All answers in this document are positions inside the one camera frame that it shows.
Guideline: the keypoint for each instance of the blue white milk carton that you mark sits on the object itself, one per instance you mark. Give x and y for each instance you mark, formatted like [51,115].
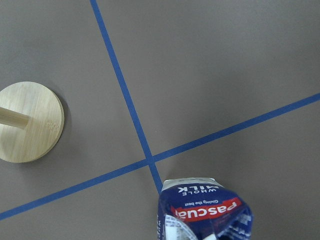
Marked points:
[199,208]

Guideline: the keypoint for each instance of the wooden mug tree stand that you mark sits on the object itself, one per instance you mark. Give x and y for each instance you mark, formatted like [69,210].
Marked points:
[31,121]

